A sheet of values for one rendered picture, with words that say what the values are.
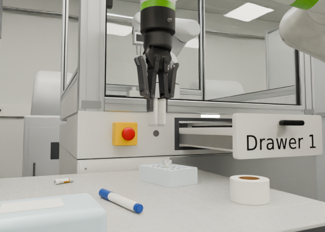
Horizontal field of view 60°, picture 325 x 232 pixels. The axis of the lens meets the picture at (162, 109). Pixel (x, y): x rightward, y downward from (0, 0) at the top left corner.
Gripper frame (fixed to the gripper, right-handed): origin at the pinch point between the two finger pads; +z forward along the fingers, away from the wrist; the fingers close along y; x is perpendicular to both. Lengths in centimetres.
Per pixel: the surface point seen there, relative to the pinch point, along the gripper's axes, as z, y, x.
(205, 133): 5.5, -17.6, 0.3
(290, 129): 4.2, -28.3, 20.4
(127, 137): 6.9, 0.1, -14.3
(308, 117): 1.0, -34.8, 22.1
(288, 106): -5, -72, -3
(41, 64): -80, -58, -341
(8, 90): -43, -22, -354
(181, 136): 7.0, -21.2, -14.4
